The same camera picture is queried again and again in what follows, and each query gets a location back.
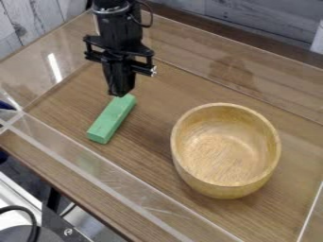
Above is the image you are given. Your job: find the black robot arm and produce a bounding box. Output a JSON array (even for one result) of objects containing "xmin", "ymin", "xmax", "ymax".
[{"xmin": 83, "ymin": 0, "xmax": 156, "ymax": 97}]

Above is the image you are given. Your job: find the green rectangular block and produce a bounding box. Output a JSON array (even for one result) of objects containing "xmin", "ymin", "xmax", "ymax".
[{"xmin": 87, "ymin": 95, "xmax": 136, "ymax": 144}]

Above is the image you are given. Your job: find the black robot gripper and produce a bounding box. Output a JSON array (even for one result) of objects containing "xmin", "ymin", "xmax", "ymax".
[{"xmin": 83, "ymin": 6, "xmax": 156, "ymax": 96}]

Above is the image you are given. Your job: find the black metal bracket with screw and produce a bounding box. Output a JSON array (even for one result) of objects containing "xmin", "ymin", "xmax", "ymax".
[{"xmin": 37, "ymin": 206, "xmax": 94, "ymax": 242}]

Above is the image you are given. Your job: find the black cable at bottom left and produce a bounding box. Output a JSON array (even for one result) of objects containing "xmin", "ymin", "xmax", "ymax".
[{"xmin": 0, "ymin": 204, "xmax": 41, "ymax": 242}]

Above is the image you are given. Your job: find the blue object at left edge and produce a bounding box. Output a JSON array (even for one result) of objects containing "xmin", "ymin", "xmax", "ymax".
[{"xmin": 0, "ymin": 99, "xmax": 16, "ymax": 164}]

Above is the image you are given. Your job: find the brown wooden bowl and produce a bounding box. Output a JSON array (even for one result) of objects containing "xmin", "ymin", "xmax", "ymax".
[{"xmin": 171, "ymin": 103, "xmax": 283, "ymax": 199}]

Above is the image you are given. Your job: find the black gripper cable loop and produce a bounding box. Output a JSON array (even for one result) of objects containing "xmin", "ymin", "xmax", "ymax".
[{"xmin": 127, "ymin": 0, "xmax": 155, "ymax": 28}]

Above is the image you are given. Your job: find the clear acrylic tray wall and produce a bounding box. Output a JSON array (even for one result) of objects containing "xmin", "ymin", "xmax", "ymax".
[{"xmin": 0, "ymin": 9, "xmax": 323, "ymax": 242}]

